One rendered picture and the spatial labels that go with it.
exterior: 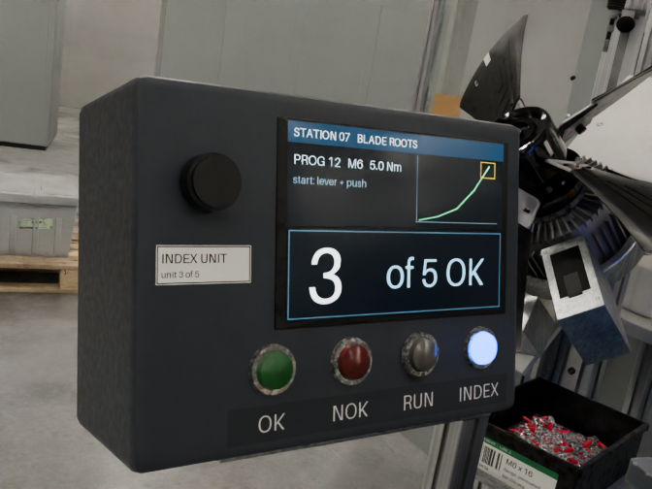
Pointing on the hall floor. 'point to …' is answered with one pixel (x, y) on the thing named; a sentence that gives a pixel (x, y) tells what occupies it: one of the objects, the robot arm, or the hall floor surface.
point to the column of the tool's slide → (624, 55)
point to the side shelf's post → (639, 384)
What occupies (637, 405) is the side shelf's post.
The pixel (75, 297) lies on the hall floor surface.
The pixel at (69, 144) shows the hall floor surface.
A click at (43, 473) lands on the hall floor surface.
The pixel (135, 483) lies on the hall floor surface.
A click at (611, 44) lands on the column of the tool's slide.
